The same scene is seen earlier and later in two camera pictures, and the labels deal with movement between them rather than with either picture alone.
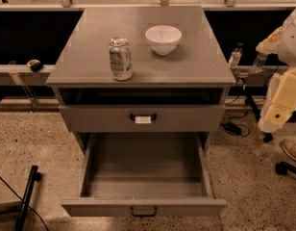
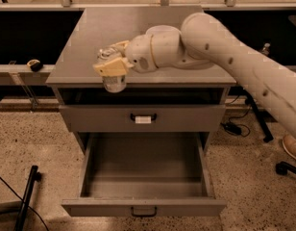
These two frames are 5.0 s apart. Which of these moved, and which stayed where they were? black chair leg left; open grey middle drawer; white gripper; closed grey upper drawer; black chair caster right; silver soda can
Moved: silver soda can; white gripper
Stayed: closed grey upper drawer; black chair leg left; open grey middle drawer; black chair caster right
